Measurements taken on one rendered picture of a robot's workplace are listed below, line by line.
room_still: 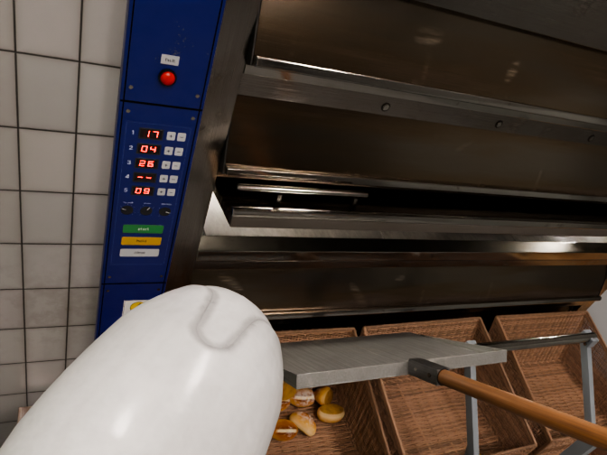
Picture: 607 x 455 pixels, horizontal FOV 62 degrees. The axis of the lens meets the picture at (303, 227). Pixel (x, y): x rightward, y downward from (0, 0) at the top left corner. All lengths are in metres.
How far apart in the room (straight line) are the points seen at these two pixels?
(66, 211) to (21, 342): 0.47
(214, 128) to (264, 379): 0.84
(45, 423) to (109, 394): 0.03
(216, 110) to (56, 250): 0.50
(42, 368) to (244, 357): 1.36
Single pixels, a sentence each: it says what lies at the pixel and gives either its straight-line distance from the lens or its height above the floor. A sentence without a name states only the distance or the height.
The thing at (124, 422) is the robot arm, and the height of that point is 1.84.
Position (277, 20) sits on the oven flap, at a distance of 1.05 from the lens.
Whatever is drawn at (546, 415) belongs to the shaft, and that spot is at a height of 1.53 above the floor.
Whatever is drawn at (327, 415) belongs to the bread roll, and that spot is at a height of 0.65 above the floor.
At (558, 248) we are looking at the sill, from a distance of 2.16.
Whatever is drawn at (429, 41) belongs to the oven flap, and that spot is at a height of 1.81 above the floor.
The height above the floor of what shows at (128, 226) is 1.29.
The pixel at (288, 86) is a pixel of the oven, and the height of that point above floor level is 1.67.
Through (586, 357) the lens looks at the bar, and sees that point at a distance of 1.87.
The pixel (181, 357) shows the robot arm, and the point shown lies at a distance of 0.31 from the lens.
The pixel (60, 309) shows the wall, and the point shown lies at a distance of 1.46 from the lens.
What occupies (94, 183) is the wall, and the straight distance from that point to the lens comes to 1.18.
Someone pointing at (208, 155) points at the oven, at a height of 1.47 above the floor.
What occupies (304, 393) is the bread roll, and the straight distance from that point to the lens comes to 1.81.
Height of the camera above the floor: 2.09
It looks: 36 degrees down
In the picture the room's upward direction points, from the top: 22 degrees clockwise
